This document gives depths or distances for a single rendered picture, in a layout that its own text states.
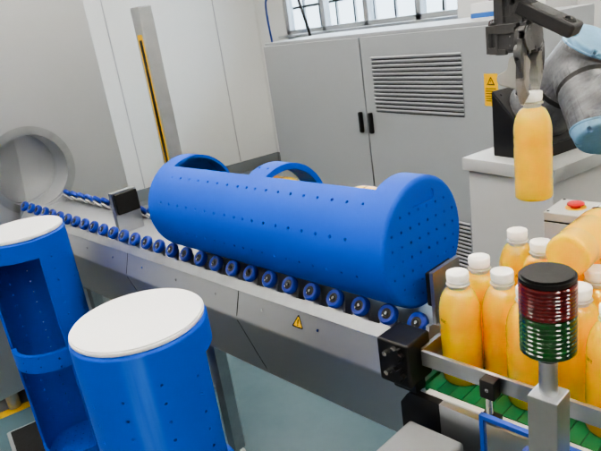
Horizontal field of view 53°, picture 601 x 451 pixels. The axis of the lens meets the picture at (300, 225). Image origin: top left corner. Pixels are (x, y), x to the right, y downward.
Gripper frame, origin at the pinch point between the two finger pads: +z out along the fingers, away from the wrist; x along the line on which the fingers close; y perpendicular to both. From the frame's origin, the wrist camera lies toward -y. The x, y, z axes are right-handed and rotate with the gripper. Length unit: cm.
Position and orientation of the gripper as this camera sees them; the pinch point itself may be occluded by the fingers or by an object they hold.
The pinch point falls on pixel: (531, 95)
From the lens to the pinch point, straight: 126.8
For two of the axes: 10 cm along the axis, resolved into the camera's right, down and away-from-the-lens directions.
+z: 1.4, 9.3, 3.3
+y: -7.0, -1.4, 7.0
